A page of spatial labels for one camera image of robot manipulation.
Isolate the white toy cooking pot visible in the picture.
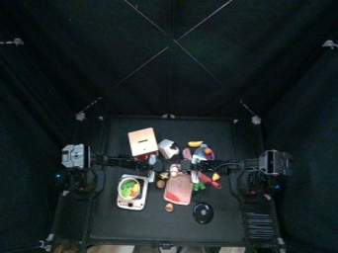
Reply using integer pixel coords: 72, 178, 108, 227
117, 177, 143, 200

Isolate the black round plate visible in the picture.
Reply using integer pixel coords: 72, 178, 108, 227
191, 202, 215, 225

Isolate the thin white cord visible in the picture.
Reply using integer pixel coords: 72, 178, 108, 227
78, 0, 233, 116
121, 0, 261, 121

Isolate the blue grey toy pot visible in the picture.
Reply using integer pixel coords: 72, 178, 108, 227
191, 143, 216, 166

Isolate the red toy food piece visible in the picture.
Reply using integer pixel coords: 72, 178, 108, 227
165, 192, 181, 203

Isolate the red wooden drawer box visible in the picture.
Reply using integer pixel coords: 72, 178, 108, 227
127, 126, 161, 162

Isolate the red toy utensil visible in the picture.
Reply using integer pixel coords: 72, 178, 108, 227
197, 173, 223, 190

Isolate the white toy holder box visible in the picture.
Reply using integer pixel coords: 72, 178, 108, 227
157, 138, 180, 160

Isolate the pink plastic tray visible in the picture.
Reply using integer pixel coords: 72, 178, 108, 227
163, 163, 195, 207

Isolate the black printed label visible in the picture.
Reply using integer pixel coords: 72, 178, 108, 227
244, 211, 277, 241

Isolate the red white striped toy block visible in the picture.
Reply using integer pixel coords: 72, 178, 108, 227
180, 147, 193, 161

